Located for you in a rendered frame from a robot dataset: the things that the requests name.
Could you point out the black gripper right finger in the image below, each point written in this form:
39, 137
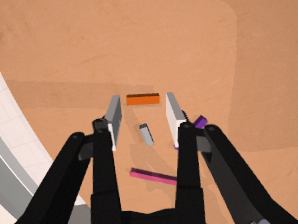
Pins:
244, 195

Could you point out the grey rod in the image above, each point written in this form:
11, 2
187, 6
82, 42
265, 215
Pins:
146, 134

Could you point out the orange rod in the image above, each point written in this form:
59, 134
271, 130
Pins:
139, 99

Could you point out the purple rod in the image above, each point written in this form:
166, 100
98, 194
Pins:
199, 123

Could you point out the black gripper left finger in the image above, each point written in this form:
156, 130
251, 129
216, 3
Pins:
55, 197

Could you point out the pink rod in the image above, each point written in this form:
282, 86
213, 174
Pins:
152, 176

